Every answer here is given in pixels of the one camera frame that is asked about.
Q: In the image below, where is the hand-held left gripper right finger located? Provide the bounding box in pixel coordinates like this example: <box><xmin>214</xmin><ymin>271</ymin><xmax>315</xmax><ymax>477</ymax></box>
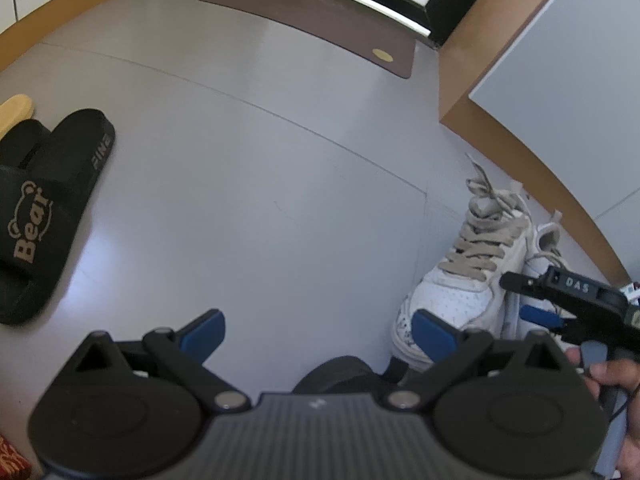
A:
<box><xmin>385</xmin><ymin>309</ymin><xmax>583</xmax><ymax>415</ymax></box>

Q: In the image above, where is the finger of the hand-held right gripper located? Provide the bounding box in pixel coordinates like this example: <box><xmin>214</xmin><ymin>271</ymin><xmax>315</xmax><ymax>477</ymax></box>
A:
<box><xmin>499</xmin><ymin>271</ymin><xmax>550</xmax><ymax>296</ymax></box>
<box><xmin>518</xmin><ymin>304</ymin><xmax>576</xmax><ymax>330</ymax></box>

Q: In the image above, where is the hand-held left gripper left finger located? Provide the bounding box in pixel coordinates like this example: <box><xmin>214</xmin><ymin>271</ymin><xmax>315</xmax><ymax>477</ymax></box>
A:
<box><xmin>71</xmin><ymin>308</ymin><xmax>251</xmax><ymax>415</ymax></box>

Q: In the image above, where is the white lace-up sneaker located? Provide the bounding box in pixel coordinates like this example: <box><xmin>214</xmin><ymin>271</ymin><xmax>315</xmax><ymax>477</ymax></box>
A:
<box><xmin>502</xmin><ymin>210</ymin><xmax>576</xmax><ymax>351</ymax></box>
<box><xmin>390</xmin><ymin>155</ymin><xmax>533</xmax><ymax>373</ymax></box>

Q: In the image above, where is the black lace-up sneaker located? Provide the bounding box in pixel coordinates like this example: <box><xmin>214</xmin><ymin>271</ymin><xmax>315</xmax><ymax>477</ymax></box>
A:
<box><xmin>291</xmin><ymin>355</ymin><xmax>406</xmax><ymax>396</ymax></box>

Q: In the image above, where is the person's right hand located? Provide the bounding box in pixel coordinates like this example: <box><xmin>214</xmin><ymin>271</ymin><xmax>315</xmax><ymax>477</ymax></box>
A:
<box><xmin>565</xmin><ymin>348</ymin><xmax>640</xmax><ymax>441</ymax></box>

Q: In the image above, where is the black slide sandal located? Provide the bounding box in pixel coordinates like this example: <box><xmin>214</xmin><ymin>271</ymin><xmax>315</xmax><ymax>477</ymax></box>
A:
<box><xmin>0</xmin><ymin>119</ymin><xmax>51</xmax><ymax>171</ymax></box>
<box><xmin>0</xmin><ymin>108</ymin><xmax>117</xmax><ymax>326</ymax></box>

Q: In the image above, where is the white cabinet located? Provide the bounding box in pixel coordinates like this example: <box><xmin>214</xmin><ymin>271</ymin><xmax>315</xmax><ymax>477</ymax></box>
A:
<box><xmin>437</xmin><ymin>0</ymin><xmax>640</xmax><ymax>283</ymax></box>

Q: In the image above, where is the black framed glass door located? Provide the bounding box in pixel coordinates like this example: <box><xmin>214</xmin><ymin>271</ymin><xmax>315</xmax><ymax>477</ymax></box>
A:
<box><xmin>245</xmin><ymin>0</ymin><xmax>508</xmax><ymax>48</ymax></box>

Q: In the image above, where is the yellow slipper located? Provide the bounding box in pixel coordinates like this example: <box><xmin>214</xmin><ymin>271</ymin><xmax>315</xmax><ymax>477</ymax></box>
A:
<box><xmin>0</xmin><ymin>94</ymin><xmax>36</xmax><ymax>138</ymax></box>

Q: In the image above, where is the brown doormat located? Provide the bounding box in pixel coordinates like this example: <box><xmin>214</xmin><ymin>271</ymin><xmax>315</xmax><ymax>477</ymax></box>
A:
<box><xmin>196</xmin><ymin>0</ymin><xmax>418</xmax><ymax>80</ymax></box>

